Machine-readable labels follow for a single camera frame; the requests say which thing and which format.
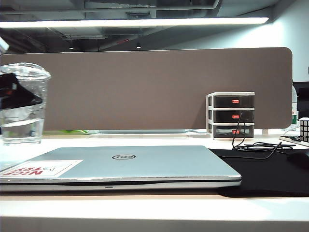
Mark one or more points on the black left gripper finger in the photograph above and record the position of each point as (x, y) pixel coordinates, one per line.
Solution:
(17, 94)

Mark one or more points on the clear plastic cup with water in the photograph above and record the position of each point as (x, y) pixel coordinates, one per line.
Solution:
(26, 128)

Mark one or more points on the silver Dell laptop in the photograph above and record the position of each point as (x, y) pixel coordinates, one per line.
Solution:
(157, 166)

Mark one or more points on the green flat object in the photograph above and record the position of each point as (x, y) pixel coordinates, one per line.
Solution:
(72, 132)

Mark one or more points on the white red-lettered sticker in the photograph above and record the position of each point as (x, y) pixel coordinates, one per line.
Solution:
(55, 166)

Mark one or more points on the long white light fixture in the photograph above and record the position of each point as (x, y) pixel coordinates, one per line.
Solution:
(120, 23)

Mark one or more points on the brown desk divider panel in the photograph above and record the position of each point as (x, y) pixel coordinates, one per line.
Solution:
(144, 91)

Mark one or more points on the black mouse pad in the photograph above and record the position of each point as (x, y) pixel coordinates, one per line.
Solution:
(260, 176)

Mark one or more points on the clear water bottle green label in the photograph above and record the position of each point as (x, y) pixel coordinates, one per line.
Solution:
(294, 116)

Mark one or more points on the black computer monitor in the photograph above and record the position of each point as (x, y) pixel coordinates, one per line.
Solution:
(304, 101)

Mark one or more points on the rubik's cube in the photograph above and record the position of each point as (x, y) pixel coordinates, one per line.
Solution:
(304, 130)

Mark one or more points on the black computer mouse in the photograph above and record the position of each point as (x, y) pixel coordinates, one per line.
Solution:
(300, 158)

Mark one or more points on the white drawer organizer frame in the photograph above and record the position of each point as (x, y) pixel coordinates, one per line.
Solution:
(209, 116)

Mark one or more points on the white divider bracket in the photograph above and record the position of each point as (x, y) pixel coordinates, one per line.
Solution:
(265, 132)

